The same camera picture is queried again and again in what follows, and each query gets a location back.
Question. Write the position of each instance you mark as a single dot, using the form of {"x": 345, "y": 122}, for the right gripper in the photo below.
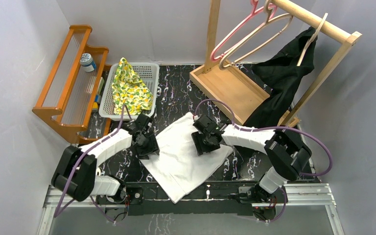
{"x": 197, "y": 137}

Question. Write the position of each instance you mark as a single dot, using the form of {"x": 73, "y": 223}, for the small white blue jar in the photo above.
{"x": 87, "y": 62}

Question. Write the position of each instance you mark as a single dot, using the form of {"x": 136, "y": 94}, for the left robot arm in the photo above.
{"x": 76, "y": 173}

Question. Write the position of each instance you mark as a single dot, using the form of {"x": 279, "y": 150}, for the beige wooden hanger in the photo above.
{"x": 312, "y": 38}

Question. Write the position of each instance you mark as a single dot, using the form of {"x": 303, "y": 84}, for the orange wooden shelf rack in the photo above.
{"x": 66, "y": 101}

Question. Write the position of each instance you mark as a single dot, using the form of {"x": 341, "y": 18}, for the white cloth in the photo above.
{"x": 178, "y": 168}

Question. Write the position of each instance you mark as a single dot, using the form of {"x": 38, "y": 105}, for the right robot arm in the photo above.
{"x": 287, "y": 153}

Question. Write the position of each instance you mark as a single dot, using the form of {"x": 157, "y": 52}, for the black skirt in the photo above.
{"x": 282, "y": 74}

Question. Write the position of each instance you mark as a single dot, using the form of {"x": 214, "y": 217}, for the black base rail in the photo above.
{"x": 209, "y": 198}

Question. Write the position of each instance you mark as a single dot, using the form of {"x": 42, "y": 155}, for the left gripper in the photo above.
{"x": 148, "y": 148}

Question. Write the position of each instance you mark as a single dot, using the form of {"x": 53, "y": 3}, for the yellow green patterned cloth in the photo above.
{"x": 129, "y": 89}

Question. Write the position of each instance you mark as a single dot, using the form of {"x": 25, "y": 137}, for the wooden clothes rack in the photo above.
{"x": 242, "y": 94}

